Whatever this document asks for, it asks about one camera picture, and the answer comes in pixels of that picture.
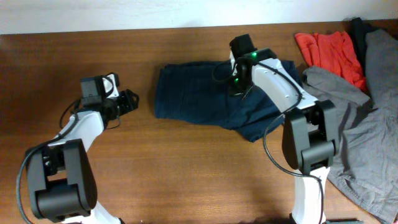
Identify red orange garment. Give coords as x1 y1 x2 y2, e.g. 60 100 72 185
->
294 32 368 92

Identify navy blue shorts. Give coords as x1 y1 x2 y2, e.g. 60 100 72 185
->
154 62 284 142

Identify grey shorts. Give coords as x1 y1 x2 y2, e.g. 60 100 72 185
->
303 29 397 223

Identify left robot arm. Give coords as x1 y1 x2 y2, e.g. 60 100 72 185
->
16 73 139 224

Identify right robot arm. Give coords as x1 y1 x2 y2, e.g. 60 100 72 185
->
228 34 340 223

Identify black garment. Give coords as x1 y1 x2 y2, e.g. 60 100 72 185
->
349 17 378 68

